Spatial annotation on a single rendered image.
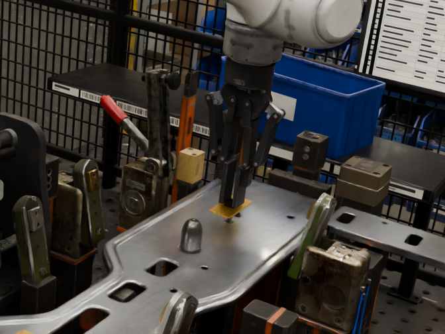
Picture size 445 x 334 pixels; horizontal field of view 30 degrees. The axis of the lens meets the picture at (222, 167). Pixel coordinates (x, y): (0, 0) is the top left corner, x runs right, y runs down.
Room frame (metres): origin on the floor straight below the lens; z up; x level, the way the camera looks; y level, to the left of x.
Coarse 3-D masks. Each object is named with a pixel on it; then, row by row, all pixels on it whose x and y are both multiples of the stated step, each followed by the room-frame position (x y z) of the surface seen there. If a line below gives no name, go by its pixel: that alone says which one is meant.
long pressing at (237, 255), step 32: (192, 192) 1.32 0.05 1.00; (256, 192) 1.36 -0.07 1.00; (288, 192) 1.38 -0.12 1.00; (160, 224) 1.18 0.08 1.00; (224, 224) 1.21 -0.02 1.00; (256, 224) 1.23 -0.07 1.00; (288, 224) 1.24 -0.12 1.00; (128, 256) 1.06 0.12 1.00; (160, 256) 1.07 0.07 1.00; (192, 256) 1.09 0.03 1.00; (224, 256) 1.10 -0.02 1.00; (256, 256) 1.11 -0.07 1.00; (288, 256) 1.15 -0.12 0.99; (96, 288) 0.95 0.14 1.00; (160, 288) 0.98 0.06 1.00; (192, 288) 0.99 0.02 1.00; (224, 288) 1.01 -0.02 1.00; (0, 320) 0.85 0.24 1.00; (32, 320) 0.86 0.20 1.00; (64, 320) 0.88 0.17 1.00; (128, 320) 0.89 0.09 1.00
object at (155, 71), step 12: (156, 72) 1.28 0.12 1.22; (156, 84) 1.28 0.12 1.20; (168, 84) 1.27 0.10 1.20; (180, 84) 1.29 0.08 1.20; (156, 96) 1.27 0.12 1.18; (168, 96) 1.30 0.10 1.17; (156, 108) 1.27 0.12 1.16; (168, 108) 1.30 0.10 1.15; (156, 120) 1.27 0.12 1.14; (168, 120) 1.30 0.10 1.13; (156, 132) 1.27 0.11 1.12; (168, 132) 1.30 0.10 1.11; (156, 144) 1.27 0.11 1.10; (168, 144) 1.29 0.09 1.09; (156, 156) 1.27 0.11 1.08; (168, 156) 1.29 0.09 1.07; (168, 168) 1.29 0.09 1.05
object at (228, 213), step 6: (228, 198) 1.23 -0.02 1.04; (222, 204) 1.23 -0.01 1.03; (228, 204) 1.22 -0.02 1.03; (246, 204) 1.24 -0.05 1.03; (210, 210) 1.20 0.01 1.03; (216, 210) 1.20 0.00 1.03; (222, 210) 1.20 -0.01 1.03; (228, 210) 1.21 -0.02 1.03; (234, 210) 1.21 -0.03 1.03; (240, 210) 1.22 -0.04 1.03; (222, 216) 1.19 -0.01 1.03; (228, 216) 1.18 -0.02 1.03
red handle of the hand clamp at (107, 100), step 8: (104, 96) 1.34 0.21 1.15; (104, 104) 1.33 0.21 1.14; (112, 104) 1.33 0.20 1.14; (112, 112) 1.32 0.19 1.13; (120, 112) 1.32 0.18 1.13; (120, 120) 1.31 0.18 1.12; (128, 120) 1.32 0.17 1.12; (128, 128) 1.31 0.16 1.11; (136, 128) 1.32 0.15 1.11; (136, 136) 1.30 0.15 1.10; (144, 144) 1.29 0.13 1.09; (144, 152) 1.29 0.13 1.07
